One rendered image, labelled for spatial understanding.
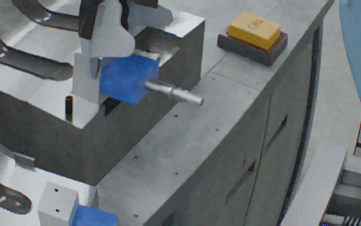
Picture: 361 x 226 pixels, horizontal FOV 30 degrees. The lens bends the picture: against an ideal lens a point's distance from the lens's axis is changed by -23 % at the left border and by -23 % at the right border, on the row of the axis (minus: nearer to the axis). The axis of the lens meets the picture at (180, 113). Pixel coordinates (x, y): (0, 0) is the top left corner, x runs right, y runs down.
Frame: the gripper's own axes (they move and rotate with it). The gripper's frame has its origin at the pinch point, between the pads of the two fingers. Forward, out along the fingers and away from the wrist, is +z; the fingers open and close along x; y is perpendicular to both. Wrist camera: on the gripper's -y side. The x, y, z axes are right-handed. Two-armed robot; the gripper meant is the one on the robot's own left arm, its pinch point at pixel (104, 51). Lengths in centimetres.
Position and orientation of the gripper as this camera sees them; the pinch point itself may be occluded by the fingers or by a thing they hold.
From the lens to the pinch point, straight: 80.4
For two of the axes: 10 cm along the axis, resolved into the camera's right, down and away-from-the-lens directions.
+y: 8.8, 3.3, -3.5
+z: -0.7, 8.1, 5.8
